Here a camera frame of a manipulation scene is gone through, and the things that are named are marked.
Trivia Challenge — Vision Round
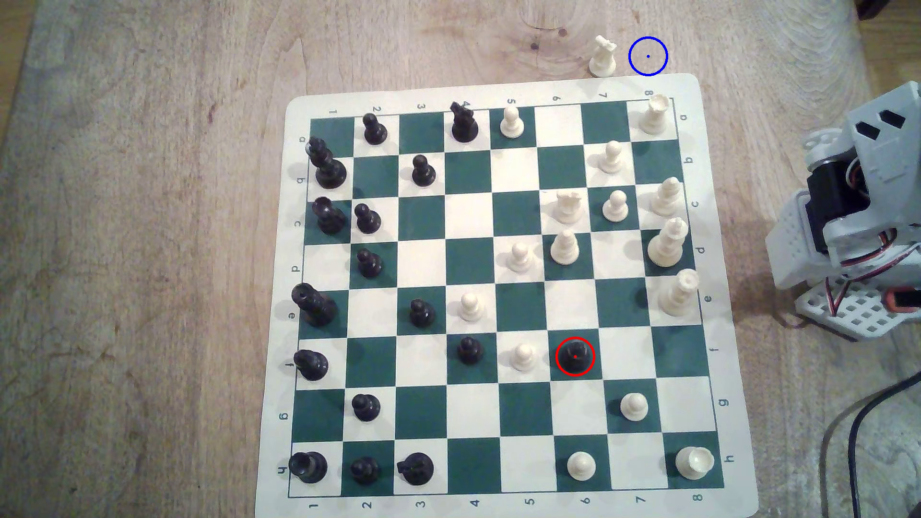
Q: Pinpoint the white queen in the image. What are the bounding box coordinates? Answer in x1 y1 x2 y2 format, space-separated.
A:
647 216 689 268

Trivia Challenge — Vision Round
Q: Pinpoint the black cable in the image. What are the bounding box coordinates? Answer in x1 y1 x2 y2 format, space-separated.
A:
847 374 921 518

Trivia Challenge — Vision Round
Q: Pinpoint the white rook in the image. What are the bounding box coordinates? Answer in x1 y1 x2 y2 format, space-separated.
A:
638 96 671 135
676 446 715 482

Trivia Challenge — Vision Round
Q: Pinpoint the white knight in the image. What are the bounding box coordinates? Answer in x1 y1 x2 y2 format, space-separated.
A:
552 189 584 225
589 35 618 79

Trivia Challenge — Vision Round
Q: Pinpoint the orange black clamp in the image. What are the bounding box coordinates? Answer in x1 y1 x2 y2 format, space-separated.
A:
884 286 921 314

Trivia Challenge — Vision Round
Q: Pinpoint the white king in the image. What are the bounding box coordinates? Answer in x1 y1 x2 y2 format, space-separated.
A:
658 268 701 318

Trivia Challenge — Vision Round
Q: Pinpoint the black bishop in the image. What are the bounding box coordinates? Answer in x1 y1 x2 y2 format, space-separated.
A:
312 196 348 235
294 349 331 381

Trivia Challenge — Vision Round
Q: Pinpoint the white perforated base plate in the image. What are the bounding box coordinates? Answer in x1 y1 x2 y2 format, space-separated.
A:
794 277 921 341

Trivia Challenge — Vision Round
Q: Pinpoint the black knight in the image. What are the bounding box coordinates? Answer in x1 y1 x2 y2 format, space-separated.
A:
397 452 435 486
449 101 480 143

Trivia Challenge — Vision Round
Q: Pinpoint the white bishop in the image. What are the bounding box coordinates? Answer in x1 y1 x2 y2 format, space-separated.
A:
550 228 581 266
649 176 682 217

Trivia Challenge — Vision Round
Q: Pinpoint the black rook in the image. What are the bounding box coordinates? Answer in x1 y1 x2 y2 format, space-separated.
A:
288 451 329 484

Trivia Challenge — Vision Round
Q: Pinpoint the green white chess mat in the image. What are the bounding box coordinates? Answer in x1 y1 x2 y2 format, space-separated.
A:
255 72 760 518

